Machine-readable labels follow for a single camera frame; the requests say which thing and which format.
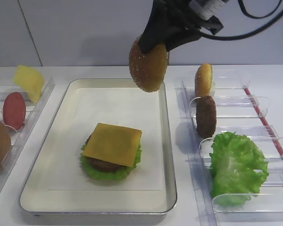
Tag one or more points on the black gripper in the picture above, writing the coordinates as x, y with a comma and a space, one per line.
170, 22

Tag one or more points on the sesame top bun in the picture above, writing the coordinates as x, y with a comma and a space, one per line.
148, 70

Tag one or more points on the orange cheese slice on burger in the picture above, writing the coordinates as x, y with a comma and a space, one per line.
114, 144

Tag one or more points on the green lettuce leaf in rack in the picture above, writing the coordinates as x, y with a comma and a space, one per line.
238, 169

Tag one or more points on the yellow cheese slice in rack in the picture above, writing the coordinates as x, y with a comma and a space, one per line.
30, 80

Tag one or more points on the green lettuce under burger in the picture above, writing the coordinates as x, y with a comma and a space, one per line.
117, 175

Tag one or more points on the red tomato slice in rack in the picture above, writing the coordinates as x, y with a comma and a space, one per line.
14, 110

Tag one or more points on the upright bun in rack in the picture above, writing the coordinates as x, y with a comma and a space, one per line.
203, 80

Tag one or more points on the brown patty in rack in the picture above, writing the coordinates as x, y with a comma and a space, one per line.
206, 117

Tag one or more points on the white parchment paper sheet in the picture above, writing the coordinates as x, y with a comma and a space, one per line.
129, 107

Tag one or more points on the cream metal baking tray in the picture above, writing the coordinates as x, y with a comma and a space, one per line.
37, 198

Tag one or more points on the brown patty on burger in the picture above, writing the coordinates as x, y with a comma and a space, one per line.
104, 166

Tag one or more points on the clear acrylic right rack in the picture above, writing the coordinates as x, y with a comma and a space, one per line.
234, 113

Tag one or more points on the clear acrylic rack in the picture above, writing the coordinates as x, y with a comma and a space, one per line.
19, 137
234, 113

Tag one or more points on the clear acrylic left rack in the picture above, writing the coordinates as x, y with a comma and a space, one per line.
19, 137

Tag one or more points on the red rail strip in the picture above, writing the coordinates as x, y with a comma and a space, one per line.
272, 134

